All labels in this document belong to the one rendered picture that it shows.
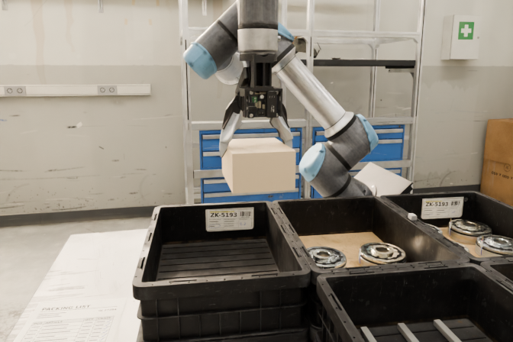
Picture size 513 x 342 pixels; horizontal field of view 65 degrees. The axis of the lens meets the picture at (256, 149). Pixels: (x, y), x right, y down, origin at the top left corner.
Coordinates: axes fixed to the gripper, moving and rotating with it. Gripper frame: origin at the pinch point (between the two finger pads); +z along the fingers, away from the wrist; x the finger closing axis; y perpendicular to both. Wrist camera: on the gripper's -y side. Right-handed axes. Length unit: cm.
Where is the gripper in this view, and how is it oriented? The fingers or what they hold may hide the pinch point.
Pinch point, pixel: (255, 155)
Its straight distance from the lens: 81.6
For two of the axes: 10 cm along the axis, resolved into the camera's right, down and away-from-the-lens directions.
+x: 9.8, -0.4, 2.0
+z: 0.0, 9.8, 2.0
